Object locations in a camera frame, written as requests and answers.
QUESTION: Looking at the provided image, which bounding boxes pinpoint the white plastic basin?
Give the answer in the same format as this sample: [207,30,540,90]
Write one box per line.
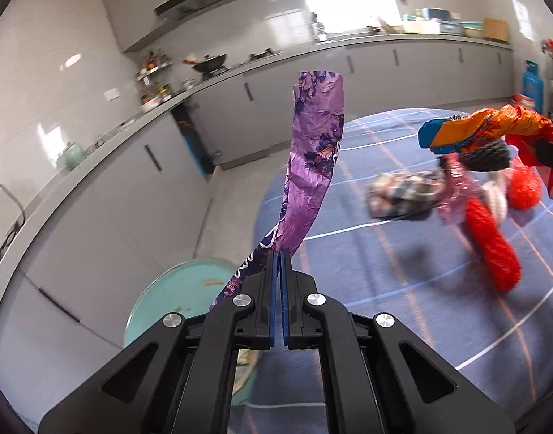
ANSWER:
[403,20,442,34]

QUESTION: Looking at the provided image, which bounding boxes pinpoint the blue gas cylinder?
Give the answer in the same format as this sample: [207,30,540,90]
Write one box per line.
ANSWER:
[522,60,543,111]

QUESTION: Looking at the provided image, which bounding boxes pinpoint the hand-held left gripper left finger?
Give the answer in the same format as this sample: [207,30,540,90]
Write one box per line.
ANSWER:
[38,250,282,434]

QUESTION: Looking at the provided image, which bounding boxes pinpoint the grey blue storage box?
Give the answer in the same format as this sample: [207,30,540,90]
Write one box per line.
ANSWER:
[419,8,460,34]

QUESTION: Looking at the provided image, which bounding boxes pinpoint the teal cartoon print bin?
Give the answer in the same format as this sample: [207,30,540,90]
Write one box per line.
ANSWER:
[123,258,261,405]

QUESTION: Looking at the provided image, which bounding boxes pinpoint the blue plaid tablecloth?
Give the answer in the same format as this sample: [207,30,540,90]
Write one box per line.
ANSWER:
[229,107,553,434]

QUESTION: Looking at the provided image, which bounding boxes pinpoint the long red mesh bag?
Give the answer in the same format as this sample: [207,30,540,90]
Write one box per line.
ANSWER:
[465,196,522,292]

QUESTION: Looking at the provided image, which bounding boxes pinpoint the black microwave power cable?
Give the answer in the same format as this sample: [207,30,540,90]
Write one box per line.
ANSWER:
[0,184,26,254]

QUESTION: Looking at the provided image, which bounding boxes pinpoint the patterned cloth rag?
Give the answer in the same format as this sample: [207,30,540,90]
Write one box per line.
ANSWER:
[366,169,444,222]

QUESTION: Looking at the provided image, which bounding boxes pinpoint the grey kitchen base cabinets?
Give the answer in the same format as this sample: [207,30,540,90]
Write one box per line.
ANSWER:
[0,38,514,421]

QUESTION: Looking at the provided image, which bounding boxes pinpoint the black mesh scrubber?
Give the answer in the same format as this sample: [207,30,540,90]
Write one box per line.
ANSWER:
[459,139,512,173]

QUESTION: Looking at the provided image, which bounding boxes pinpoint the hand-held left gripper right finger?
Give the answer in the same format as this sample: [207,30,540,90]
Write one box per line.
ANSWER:
[280,250,516,434]

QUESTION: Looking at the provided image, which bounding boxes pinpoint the purple plastic wrapper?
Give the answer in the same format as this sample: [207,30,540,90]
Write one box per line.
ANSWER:
[209,70,345,312]

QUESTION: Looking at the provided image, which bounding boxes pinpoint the pink plastic wrapper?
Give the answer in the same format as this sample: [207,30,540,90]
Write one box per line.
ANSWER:
[437,154,485,224]

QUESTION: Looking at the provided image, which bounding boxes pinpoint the grey upper kitchen cabinets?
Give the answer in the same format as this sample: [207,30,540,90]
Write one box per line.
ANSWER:
[99,0,309,52]

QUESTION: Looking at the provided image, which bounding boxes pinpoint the metal corner spice rack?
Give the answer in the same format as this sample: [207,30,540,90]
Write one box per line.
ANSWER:
[136,50,173,105]

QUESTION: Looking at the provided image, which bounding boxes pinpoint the orange blue snack wrapper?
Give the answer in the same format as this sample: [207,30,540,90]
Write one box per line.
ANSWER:
[416,105,553,200]

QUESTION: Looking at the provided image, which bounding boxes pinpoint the green ceramic kettle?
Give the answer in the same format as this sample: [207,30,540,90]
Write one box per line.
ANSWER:
[60,142,85,170]

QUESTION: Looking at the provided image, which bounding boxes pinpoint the round red mesh bag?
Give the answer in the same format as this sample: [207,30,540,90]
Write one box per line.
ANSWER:
[506,166,543,211]

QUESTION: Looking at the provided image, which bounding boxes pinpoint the black wok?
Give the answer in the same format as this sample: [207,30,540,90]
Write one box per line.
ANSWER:
[184,53,227,75]

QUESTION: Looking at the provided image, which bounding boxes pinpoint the black gas stove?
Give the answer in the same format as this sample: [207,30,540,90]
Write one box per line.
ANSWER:
[200,47,282,77]

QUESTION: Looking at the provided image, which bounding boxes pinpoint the wooden cutting board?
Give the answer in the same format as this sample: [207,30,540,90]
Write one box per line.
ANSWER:
[483,17,510,43]

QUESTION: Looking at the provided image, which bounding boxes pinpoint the grey stone kitchen countertop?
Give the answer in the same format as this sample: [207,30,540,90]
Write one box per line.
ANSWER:
[0,31,514,322]

